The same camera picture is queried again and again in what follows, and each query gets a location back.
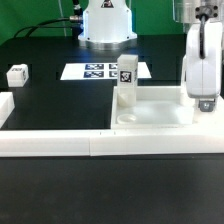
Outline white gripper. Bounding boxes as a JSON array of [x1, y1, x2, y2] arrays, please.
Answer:
[[186, 22, 222, 112]]

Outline black cable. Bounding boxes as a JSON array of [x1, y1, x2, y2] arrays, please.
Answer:
[[13, 16, 83, 38]]

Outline white square tabletop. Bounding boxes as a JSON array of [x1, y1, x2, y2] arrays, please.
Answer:
[[111, 86, 224, 129]]

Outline white left fence block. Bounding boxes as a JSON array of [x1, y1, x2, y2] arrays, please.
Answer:
[[0, 92, 15, 128]]

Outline white front fence bar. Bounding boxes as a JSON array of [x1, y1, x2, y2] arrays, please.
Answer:
[[0, 128, 224, 157]]

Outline white sheet with markers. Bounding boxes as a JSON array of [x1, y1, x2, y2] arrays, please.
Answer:
[[60, 62, 152, 81]]

